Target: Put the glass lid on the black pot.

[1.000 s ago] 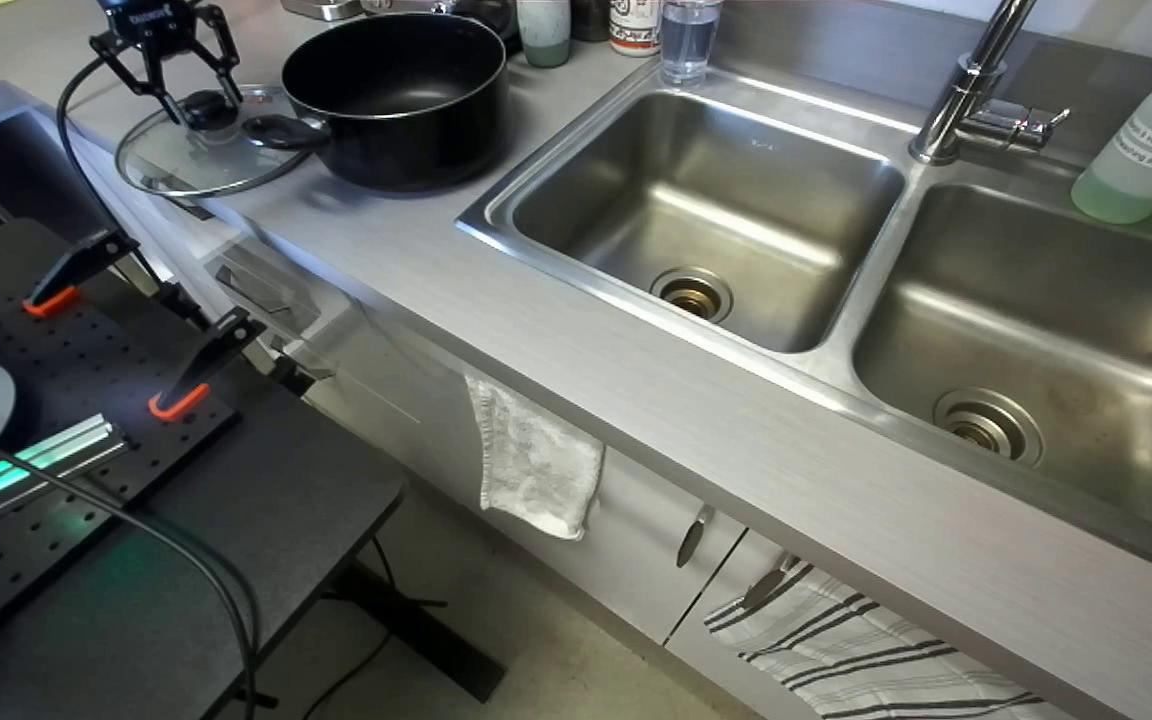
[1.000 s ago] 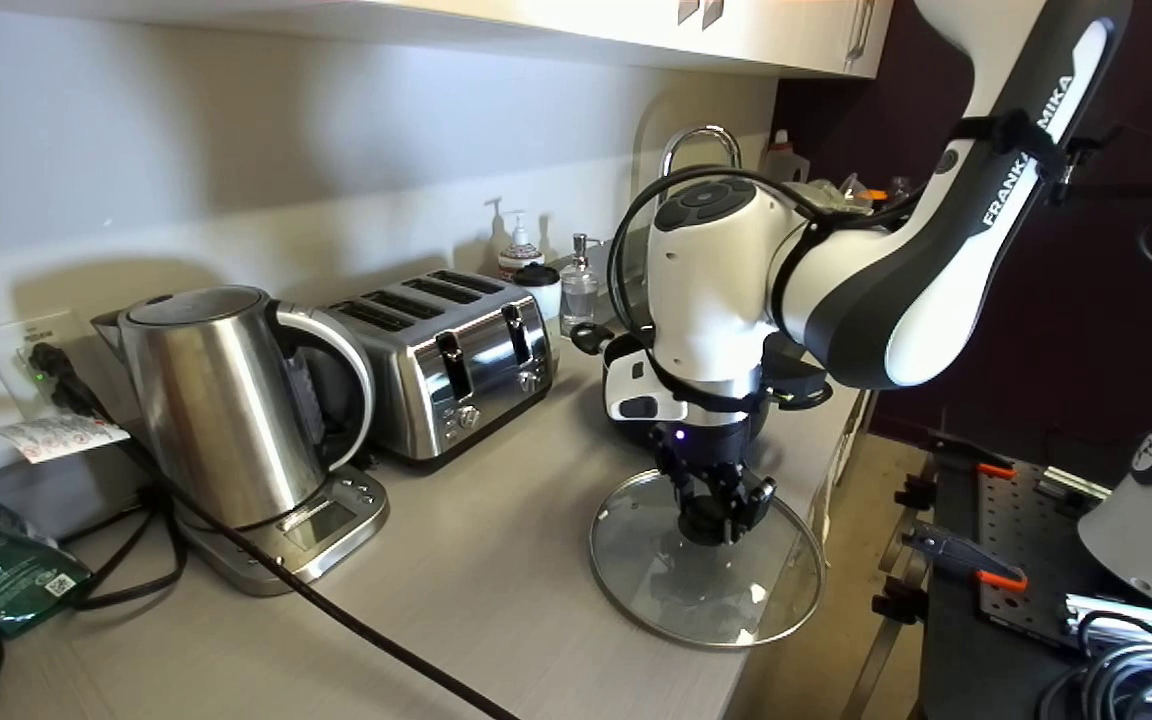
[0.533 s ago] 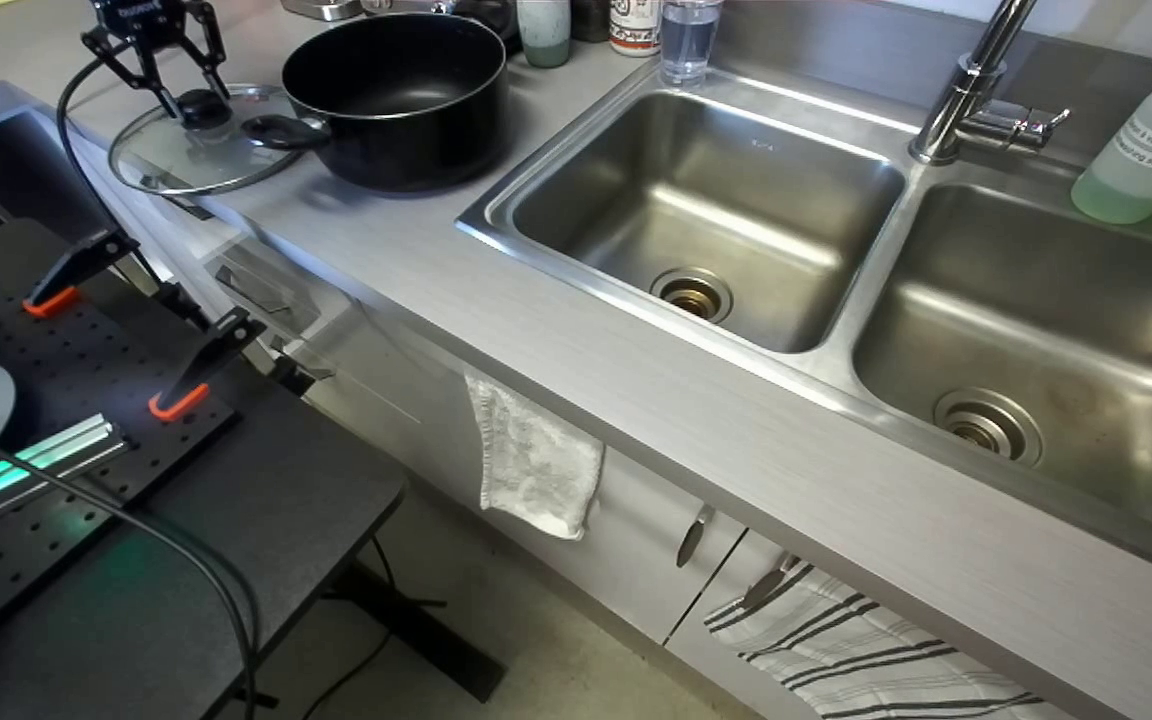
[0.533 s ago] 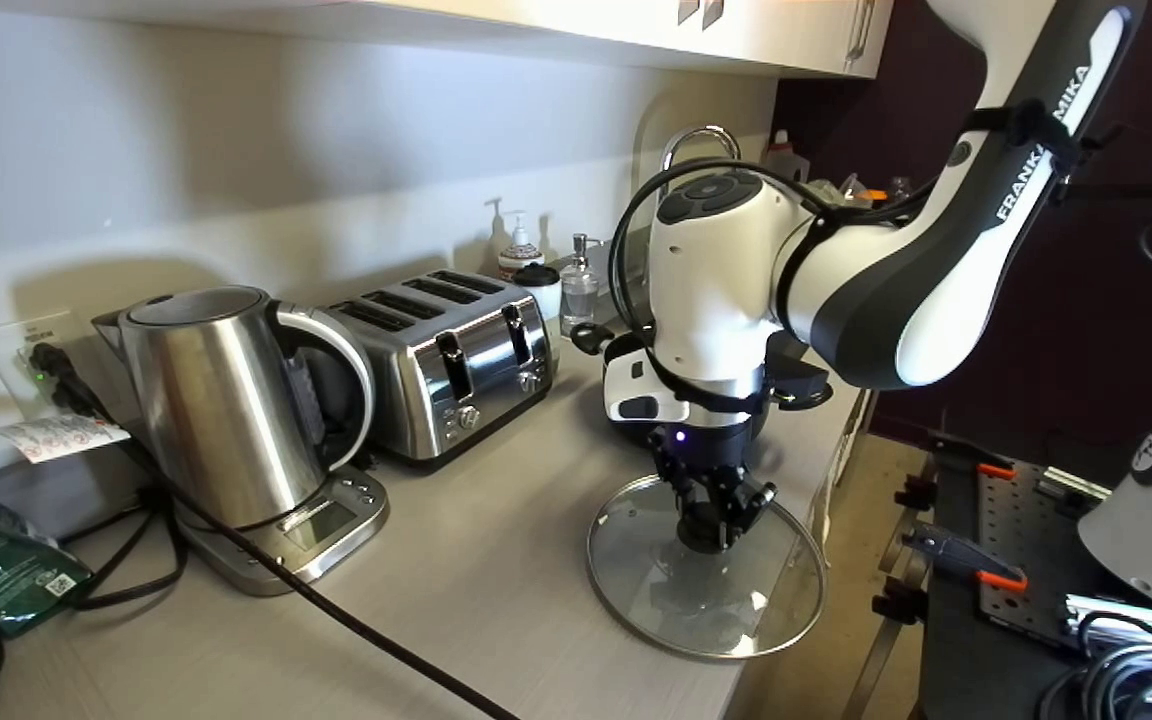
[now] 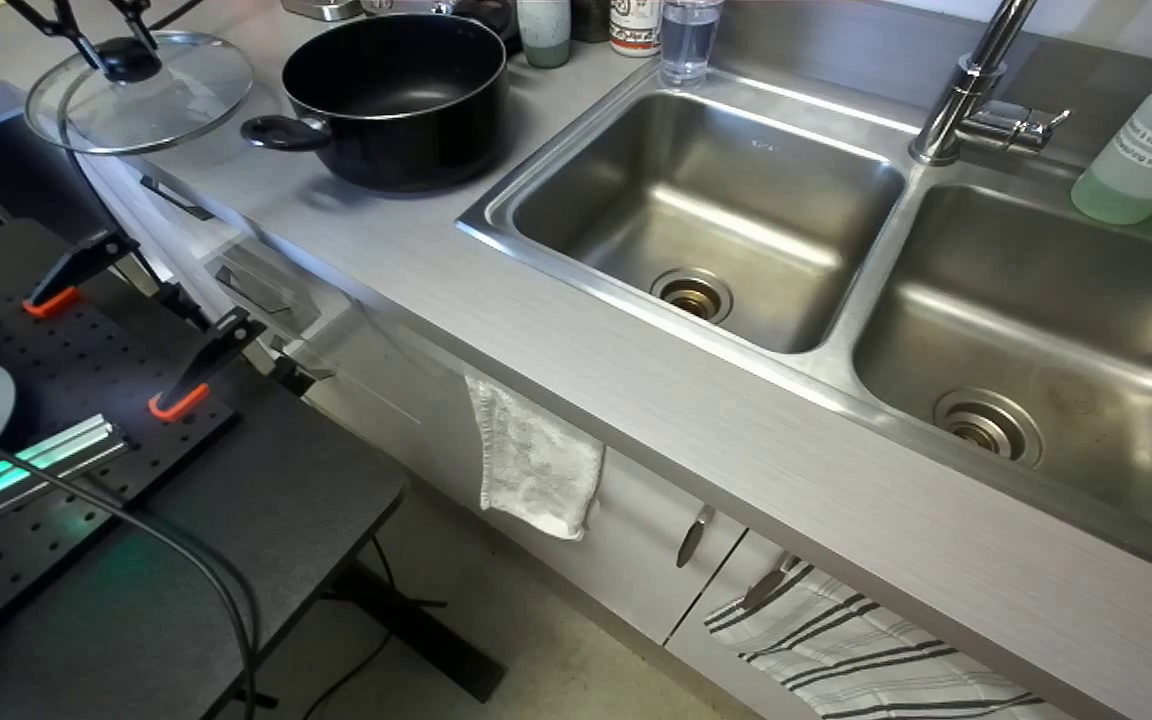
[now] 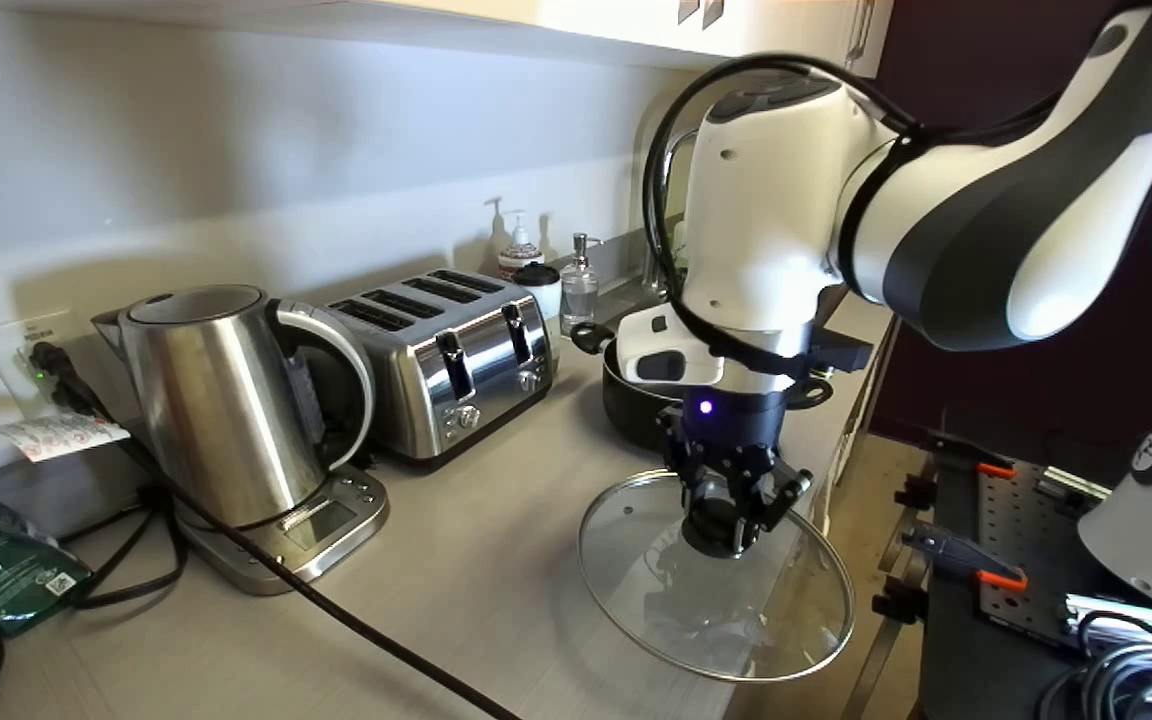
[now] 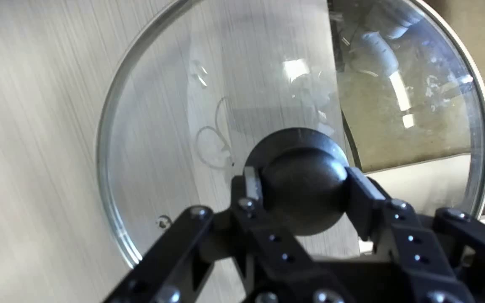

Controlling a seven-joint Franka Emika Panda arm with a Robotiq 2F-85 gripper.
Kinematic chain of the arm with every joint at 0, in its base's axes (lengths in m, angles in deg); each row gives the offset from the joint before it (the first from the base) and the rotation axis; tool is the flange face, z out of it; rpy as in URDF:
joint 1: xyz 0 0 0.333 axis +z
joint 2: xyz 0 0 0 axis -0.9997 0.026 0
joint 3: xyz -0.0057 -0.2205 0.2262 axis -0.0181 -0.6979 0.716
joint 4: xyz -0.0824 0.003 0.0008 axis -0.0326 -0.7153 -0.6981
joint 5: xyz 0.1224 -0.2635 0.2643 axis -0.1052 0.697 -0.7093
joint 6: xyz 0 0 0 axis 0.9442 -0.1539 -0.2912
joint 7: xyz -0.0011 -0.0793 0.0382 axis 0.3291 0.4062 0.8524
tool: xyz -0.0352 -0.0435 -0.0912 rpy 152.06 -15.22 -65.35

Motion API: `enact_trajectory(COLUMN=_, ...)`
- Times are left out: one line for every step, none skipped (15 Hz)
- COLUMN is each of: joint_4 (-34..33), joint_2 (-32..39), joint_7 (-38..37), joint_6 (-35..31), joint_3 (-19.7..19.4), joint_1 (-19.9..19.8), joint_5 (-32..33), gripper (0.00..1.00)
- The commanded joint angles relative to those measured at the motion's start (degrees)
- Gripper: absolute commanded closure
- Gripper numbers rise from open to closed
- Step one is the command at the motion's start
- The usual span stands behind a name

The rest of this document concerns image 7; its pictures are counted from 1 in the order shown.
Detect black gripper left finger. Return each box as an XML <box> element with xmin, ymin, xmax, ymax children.
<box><xmin>103</xmin><ymin>165</ymin><xmax>312</xmax><ymax>303</ymax></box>

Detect glass lid with black knob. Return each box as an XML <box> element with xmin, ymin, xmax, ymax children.
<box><xmin>96</xmin><ymin>0</ymin><xmax>485</xmax><ymax>273</ymax></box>

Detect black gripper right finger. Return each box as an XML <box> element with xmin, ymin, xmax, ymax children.
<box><xmin>342</xmin><ymin>164</ymin><xmax>485</xmax><ymax>303</ymax></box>

